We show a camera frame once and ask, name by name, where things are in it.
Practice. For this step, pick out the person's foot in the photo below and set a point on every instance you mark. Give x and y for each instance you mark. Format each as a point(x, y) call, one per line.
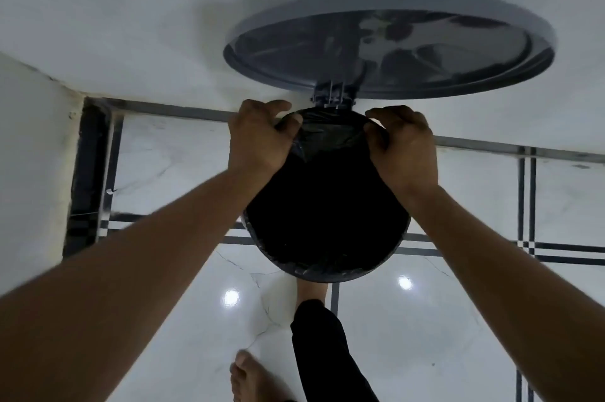
point(253, 380)
point(312, 290)

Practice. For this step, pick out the person's right forearm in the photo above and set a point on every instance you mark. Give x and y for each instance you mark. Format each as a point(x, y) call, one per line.
point(520, 293)

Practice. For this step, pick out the person's right hand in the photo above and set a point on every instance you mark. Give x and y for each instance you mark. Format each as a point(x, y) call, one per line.
point(406, 156)

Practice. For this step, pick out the person's right foot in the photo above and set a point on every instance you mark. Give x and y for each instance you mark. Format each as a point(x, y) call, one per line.
point(312, 290)

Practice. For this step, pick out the person's right leg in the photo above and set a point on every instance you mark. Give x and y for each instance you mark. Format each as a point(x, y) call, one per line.
point(326, 359)

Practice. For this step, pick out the person's left foot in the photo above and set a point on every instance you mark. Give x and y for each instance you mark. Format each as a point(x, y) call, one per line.
point(253, 380)

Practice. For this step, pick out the person's left forearm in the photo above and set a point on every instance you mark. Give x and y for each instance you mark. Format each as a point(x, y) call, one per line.
point(108, 293)

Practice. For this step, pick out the black trash bag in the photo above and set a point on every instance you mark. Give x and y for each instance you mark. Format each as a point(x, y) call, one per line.
point(326, 217)

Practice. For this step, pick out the person's left hand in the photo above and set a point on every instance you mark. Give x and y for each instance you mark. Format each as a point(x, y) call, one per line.
point(260, 141)

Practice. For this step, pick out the grey pedal trash bin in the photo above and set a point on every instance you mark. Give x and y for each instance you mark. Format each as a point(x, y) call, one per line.
point(387, 47)

